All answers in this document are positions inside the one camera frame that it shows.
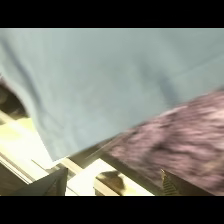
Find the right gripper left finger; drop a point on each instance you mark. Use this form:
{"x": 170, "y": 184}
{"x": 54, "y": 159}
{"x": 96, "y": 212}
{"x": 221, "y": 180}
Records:
{"x": 53, "y": 185}

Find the silver frame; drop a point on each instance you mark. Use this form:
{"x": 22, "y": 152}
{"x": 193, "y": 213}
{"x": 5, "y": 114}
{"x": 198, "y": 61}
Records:
{"x": 20, "y": 146}

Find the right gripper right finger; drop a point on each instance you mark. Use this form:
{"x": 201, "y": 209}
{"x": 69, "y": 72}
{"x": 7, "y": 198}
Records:
{"x": 175, "y": 186}

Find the dark blue garment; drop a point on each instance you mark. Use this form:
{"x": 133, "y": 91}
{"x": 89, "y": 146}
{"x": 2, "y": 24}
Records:
{"x": 110, "y": 83}

